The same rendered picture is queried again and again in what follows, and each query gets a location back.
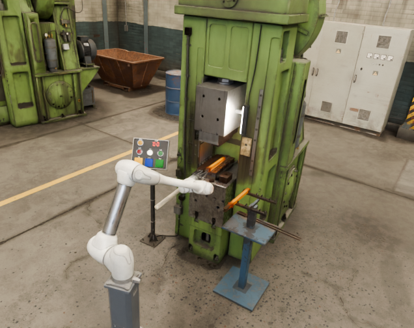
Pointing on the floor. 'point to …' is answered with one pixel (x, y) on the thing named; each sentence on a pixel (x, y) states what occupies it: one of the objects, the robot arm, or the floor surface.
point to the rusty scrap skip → (126, 68)
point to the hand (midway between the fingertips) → (206, 170)
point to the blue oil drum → (172, 92)
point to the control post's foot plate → (152, 240)
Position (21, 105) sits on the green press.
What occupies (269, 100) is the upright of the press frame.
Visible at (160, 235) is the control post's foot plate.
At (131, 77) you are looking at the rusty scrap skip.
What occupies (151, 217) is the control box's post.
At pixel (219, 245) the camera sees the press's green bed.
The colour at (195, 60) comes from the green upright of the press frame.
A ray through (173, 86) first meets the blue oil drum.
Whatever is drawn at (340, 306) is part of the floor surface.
